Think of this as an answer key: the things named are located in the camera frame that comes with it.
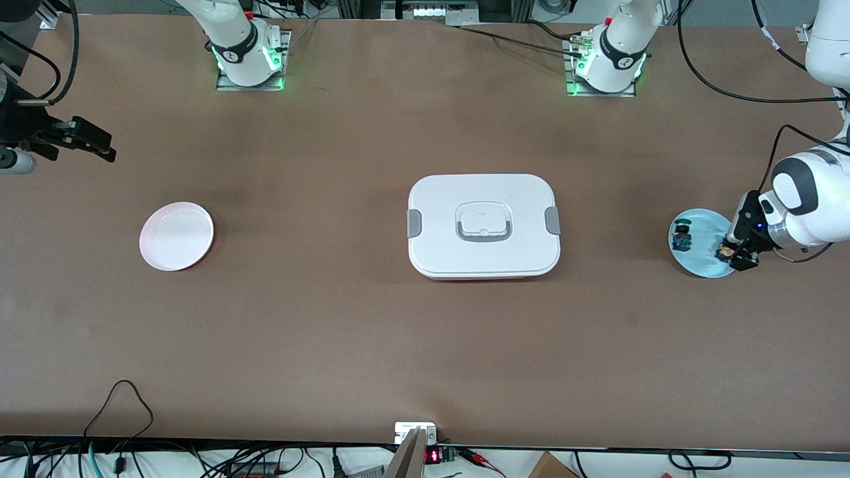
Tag brown cardboard box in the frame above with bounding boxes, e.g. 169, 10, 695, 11
528, 451, 580, 478

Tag white lidded box grey clips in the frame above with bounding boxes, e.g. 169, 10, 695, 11
406, 173, 562, 281

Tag light blue round plate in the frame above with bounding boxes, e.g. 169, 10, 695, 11
667, 208, 744, 279

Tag pink round plate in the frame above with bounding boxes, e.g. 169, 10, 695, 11
139, 201, 215, 272

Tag red and black clip leads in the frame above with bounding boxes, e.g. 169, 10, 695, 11
458, 448, 507, 477

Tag white power strip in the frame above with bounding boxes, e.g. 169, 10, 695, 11
382, 0, 480, 22

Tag small white mounting plate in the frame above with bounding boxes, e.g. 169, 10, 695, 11
394, 422, 438, 444

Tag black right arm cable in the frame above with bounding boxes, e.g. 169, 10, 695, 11
17, 0, 80, 106
0, 32, 62, 100

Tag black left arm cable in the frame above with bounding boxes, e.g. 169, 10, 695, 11
767, 123, 850, 193
677, 0, 850, 104

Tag aluminium frame profile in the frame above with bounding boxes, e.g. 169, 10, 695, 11
39, 0, 74, 31

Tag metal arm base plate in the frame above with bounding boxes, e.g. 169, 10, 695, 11
564, 35, 638, 98
216, 30, 292, 92

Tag perforated aluminium frame rail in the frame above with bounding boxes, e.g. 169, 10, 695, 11
796, 23, 850, 137

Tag black coiled cable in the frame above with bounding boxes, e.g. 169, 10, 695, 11
667, 450, 732, 472

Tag thin black looped cable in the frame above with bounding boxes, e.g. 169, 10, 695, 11
83, 379, 155, 442

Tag black cable to arm base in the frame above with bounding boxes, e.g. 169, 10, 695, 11
446, 20, 588, 55

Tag aluminium camera mount bar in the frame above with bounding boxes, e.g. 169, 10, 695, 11
384, 428, 427, 478

